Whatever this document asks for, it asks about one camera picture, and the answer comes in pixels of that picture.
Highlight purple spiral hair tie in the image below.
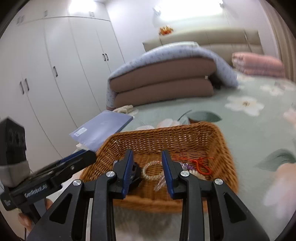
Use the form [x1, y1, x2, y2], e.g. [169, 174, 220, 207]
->
[181, 162, 197, 172]

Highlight silver crystal hair clip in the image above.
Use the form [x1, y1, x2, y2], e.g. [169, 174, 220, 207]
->
[154, 174, 166, 191]

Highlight black wrist watch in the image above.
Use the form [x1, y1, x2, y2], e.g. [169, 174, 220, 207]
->
[127, 163, 142, 193]

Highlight person's left hand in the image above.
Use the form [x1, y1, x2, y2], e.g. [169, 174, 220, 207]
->
[18, 198, 53, 232]

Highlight brown wicker basket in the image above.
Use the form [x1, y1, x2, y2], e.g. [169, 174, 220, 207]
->
[79, 121, 239, 214]

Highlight blue-grey book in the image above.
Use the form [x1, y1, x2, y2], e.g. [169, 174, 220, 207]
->
[69, 110, 133, 152]

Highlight cream fabric item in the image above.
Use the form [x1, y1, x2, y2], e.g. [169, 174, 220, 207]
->
[113, 105, 138, 115]

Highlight white wardrobe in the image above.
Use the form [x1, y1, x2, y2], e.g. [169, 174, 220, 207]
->
[0, 4, 125, 167]

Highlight folded pink blanket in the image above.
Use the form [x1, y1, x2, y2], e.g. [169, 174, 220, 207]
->
[231, 52, 285, 78]

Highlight folded brown quilt with blue cover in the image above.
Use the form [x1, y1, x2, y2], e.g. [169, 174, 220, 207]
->
[106, 42, 238, 110]

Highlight beige upholstered headboard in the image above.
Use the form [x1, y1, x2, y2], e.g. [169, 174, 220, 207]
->
[142, 28, 264, 65]

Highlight beige curtain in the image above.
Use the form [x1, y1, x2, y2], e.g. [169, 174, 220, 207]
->
[260, 1, 295, 82]

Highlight orange plush toy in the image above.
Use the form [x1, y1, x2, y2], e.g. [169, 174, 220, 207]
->
[159, 25, 174, 36]

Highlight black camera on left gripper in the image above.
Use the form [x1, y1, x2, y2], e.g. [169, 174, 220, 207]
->
[1, 118, 30, 187]

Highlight red string bracelet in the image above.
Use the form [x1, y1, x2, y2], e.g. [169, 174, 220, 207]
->
[172, 155, 215, 175]

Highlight pearl bead bracelet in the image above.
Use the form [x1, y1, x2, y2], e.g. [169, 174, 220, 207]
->
[141, 161, 165, 181]

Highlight wall light bar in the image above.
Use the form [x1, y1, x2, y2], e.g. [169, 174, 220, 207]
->
[152, 1, 227, 27]

